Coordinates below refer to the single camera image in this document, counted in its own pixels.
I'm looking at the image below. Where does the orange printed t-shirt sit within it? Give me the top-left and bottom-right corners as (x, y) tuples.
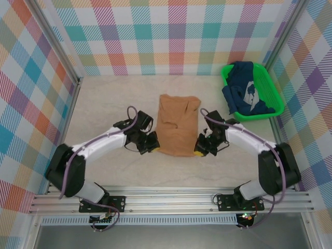
(155, 93), (202, 158)

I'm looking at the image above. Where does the navy blue t-shirt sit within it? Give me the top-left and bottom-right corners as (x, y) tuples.
(222, 61), (276, 116)

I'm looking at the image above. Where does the green plastic basket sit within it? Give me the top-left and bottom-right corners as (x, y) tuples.
(220, 62), (285, 122)

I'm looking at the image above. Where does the small electronics board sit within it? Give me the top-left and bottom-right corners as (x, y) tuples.
(237, 211), (257, 224)
(89, 212), (116, 225)

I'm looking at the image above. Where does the aluminium rail beam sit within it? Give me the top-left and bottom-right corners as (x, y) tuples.
(29, 183), (316, 215)

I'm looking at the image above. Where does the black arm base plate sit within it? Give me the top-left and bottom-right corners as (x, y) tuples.
(216, 193), (265, 212)
(78, 195), (127, 214)

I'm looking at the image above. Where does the slotted grey cable duct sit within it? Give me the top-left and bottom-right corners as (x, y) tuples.
(40, 214), (239, 226)

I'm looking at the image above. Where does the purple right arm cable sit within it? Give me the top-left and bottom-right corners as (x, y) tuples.
(199, 107), (288, 230)

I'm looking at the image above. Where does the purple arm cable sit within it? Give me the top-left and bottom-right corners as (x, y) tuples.
(59, 105), (140, 233)
(199, 107), (288, 230)

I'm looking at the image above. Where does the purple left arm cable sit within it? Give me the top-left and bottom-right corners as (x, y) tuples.
(59, 105), (140, 233)

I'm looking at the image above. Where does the aluminium frame post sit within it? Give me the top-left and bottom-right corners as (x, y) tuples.
(28, 0), (84, 86)
(263, 0), (309, 73)

